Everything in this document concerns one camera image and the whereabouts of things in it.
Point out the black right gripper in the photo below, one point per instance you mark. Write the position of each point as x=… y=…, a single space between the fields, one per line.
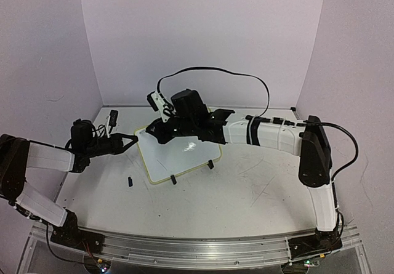
x=153 y=130

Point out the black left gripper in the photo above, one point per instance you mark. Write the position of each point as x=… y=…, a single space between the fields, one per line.
x=117 y=144

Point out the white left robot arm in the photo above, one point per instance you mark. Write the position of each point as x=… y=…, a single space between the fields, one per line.
x=18 y=155

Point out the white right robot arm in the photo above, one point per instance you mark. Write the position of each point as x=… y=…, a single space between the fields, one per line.
x=187 y=116

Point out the yellow-framed whiteboard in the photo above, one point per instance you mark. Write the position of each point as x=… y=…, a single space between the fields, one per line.
x=179 y=156

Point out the black whiteboard stand foot left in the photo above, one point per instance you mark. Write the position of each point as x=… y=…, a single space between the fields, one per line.
x=173 y=179

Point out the black whiteboard stand foot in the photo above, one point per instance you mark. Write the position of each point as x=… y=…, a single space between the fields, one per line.
x=210 y=164
x=173 y=179

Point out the black whiteboard stand foot right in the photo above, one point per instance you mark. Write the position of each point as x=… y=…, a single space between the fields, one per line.
x=210 y=164

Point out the left circuit board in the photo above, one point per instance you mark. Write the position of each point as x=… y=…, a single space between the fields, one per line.
x=93 y=266

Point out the circuit board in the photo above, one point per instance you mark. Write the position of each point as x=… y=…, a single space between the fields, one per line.
x=313 y=262
x=93 y=266

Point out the right circuit board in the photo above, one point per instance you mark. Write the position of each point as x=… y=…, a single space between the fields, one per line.
x=313 y=262

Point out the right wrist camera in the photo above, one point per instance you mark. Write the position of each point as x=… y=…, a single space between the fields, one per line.
x=161 y=105

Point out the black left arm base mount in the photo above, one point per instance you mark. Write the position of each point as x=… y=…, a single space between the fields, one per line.
x=71 y=236

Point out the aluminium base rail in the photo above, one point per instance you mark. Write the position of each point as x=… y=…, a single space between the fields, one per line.
x=215 y=254

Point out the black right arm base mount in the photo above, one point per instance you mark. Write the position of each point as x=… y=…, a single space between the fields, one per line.
x=315 y=244

